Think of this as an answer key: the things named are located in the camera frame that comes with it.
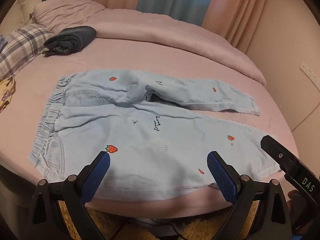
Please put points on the light blue strawberry pants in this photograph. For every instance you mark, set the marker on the light blue strawberry pants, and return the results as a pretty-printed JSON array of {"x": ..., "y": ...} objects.
[{"x": 125, "y": 130}]

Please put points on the plaid pillow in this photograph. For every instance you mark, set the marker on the plaid pillow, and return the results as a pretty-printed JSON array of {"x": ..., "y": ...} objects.
[{"x": 20, "y": 47}]

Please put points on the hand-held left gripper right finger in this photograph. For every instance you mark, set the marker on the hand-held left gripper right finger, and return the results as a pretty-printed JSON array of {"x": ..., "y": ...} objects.
[{"x": 222, "y": 177}]

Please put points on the beige shaggy rug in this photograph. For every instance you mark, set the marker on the beige shaggy rug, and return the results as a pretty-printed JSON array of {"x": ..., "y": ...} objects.
[{"x": 200, "y": 227}]

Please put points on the dark folded garment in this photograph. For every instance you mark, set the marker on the dark folded garment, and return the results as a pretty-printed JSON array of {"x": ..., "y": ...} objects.
[{"x": 72, "y": 40}]

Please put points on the white wall socket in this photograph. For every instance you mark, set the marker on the white wall socket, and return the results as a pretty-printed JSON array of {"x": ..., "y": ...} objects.
[{"x": 311, "y": 75}]

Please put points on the yellow printed cloth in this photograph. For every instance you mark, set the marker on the yellow printed cloth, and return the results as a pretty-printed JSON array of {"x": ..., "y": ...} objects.
[{"x": 6, "y": 92}]

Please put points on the pink bed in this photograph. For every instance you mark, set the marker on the pink bed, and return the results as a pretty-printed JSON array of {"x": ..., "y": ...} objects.
[{"x": 162, "y": 60}]

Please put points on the pink duvet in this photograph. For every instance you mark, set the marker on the pink duvet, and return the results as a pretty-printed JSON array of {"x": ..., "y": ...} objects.
[{"x": 150, "y": 30}]

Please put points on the dark bed base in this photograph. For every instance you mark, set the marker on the dark bed base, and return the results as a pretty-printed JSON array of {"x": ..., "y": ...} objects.
[{"x": 152, "y": 226}]

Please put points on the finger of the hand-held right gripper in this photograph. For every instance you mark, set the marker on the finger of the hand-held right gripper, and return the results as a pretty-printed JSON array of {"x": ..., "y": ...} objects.
[{"x": 275, "y": 150}]

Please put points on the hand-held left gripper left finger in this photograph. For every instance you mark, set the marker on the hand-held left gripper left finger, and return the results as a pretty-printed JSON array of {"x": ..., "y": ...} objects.
[{"x": 96, "y": 177}]

